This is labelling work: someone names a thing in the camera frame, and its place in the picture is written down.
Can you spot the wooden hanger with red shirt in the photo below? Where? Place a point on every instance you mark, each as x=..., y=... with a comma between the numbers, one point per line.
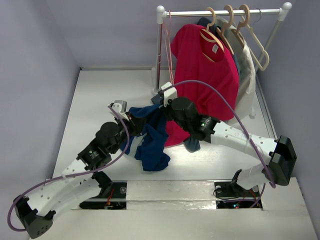
x=207, y=35

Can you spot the white metal clothes rack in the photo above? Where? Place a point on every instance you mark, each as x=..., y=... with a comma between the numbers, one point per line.
x=261, y=62

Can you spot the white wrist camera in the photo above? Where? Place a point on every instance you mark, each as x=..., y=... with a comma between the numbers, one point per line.
x=167, y=92
x=118, y=109

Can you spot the red t shirt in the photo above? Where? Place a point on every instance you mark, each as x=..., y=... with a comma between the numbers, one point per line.
x=207, y=75

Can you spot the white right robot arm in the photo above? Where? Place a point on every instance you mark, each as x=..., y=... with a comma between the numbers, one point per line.
x=277, y=156

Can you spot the pink wire hanger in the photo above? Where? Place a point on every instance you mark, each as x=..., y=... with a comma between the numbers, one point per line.
x=167, y=34

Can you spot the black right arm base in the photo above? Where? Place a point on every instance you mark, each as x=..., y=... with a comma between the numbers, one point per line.
x=230, y=195

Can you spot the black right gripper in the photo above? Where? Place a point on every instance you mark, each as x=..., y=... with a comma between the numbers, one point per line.
x=165, y=110

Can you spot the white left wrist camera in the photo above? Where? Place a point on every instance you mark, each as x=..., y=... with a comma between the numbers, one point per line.
x=118, y=109

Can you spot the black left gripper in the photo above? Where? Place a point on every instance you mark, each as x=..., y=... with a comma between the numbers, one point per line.
x=135, y=123

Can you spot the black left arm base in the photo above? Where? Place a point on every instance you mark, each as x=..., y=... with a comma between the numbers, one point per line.
x=115, y=199

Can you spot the white t shirt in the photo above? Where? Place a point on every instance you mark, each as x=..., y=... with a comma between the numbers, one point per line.
x=247, y=74

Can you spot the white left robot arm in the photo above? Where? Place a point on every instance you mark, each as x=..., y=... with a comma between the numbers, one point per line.
x=38, y=207

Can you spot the wooden hanger with white shirt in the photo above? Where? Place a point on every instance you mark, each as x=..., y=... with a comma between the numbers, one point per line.
x=236, y=32

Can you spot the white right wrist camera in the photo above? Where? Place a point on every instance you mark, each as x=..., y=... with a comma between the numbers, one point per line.
x=167, y=92

